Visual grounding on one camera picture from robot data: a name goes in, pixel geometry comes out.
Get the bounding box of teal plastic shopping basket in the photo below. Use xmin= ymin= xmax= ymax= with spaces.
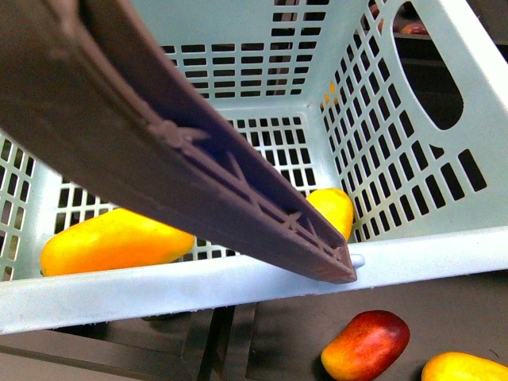
xmin=1 ymin=1 xmax=507 ymax=334

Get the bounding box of brown basket handle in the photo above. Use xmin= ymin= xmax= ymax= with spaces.
xmin=1 ymin=1 xmax=356 ymax=283

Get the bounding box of yellow lemon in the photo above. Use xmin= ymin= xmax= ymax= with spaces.
xmin=306 ymin=187 xmax=354 ymax=241

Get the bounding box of red yellow mango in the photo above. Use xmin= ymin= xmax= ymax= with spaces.
xmin=321 ymin=310 xmax=410 ymax=380

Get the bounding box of yellow mango corner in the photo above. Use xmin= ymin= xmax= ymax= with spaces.
xmin=421 ymin=352 xmax=507 ymax=381

